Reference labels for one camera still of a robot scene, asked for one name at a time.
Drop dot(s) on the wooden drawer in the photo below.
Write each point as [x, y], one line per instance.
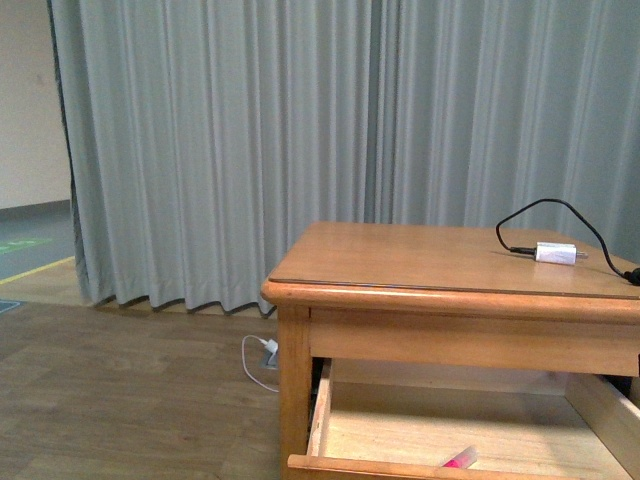
[385, 420]

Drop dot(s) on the grey pleated curtain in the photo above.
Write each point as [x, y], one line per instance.
[205, 136]

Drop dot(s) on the white charger adapter on nightstand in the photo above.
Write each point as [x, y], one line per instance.
[558, 253]

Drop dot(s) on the metal floor outlet box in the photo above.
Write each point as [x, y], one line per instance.
[269, 361]

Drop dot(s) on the white floor charger plug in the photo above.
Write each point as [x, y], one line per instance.
[270, 345]

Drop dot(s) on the pink marker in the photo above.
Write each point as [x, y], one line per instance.
[462, 460]

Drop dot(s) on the wooden nightstand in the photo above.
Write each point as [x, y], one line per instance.
[445, 296]

